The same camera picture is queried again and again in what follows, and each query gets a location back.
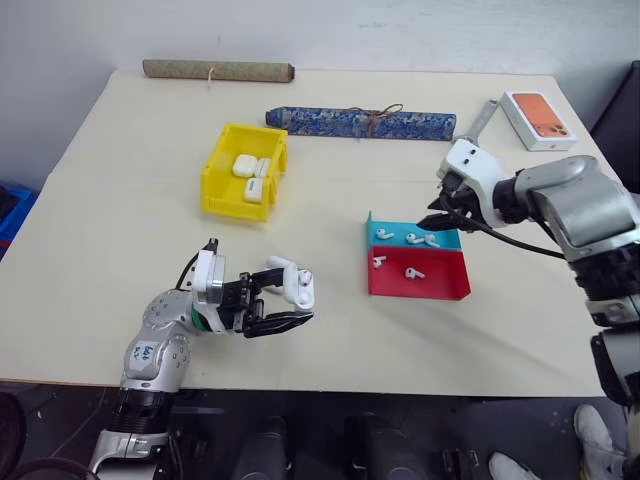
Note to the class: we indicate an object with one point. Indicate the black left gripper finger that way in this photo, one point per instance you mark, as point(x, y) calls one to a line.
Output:
point(280, 322)
point(267, 280)

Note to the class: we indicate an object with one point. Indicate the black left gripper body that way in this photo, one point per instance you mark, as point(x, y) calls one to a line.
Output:
point(235, 305)

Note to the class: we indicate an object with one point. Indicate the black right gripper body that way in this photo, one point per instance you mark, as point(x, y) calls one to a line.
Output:
point(460, 195)

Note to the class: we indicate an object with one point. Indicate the white earbud case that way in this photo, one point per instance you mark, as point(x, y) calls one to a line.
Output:
point(263, 168)
point(300, 292)
point(243, 164)
point(253, 190)

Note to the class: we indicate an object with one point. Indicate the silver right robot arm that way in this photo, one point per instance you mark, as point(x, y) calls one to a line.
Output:
point(585, 200)

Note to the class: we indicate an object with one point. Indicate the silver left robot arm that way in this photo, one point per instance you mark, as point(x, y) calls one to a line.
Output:
point(155, 345)

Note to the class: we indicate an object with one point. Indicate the closed white earbud case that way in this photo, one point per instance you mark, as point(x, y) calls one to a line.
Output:
point(253, 190)
point(243, 164)
point(263, 168)

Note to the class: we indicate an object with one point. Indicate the yellow plastic bin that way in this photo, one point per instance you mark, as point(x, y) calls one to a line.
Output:
point(212, 192)

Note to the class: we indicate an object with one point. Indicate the teal plastic tray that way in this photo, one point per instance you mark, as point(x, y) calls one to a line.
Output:
point(450, 240)

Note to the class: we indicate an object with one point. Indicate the white earbud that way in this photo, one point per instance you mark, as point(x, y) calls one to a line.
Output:
point(383, 233)
point(413, 238)
point(378, 262)
point(306, 274)
point(431, 242)
point(413, 273)

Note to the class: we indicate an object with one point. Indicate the red plastic tray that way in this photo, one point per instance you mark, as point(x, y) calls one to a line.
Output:
point(442, 280)

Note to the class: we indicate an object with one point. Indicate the white phone box orange print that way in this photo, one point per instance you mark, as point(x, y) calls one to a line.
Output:
point(540, 120)

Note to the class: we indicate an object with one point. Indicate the blue patterned rolled scroll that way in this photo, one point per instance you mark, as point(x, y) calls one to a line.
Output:
point(325, 120)

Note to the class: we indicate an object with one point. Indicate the black chair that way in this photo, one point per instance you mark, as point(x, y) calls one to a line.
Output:
point(620, 125)

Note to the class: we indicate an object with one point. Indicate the brown rolled scroll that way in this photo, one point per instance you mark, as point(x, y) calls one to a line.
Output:
point(240, 70)

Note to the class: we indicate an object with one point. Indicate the blue plastic crate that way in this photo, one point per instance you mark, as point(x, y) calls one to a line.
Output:
point(20, 220)

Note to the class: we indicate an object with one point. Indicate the white shoe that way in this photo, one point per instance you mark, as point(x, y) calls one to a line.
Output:
point(595, 435)
point(510, 467)

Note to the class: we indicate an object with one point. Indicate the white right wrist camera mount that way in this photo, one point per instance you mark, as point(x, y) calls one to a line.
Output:
point(475, 162)

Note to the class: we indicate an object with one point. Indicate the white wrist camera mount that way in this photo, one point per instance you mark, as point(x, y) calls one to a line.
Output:
point(475, 162)
point(204, 272)

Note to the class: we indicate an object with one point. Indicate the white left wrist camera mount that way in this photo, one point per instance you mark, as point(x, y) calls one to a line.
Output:
point(204, 272)

